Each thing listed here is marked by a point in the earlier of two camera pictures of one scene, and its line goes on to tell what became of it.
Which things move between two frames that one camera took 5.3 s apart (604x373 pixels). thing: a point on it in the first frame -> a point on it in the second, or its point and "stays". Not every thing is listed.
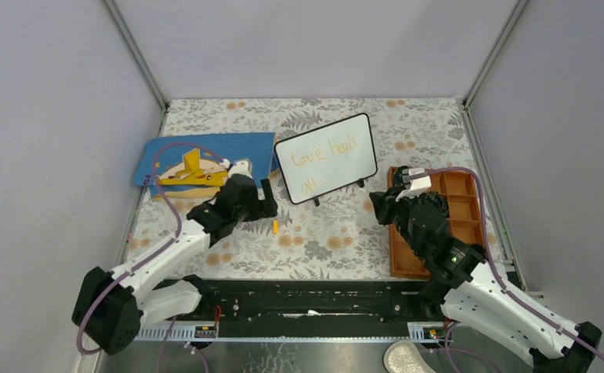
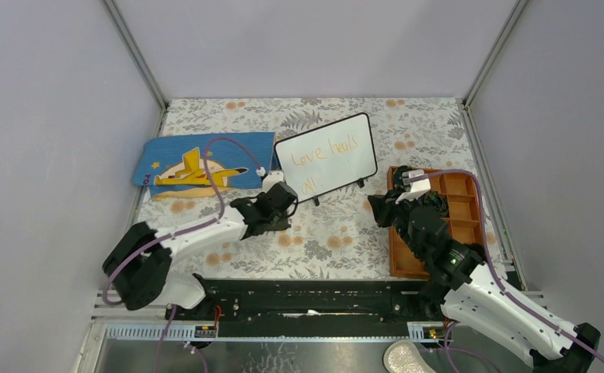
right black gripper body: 399,208 stays
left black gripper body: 250,212 -> 279,222
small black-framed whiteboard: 322,159 stays
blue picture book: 200,161 stays
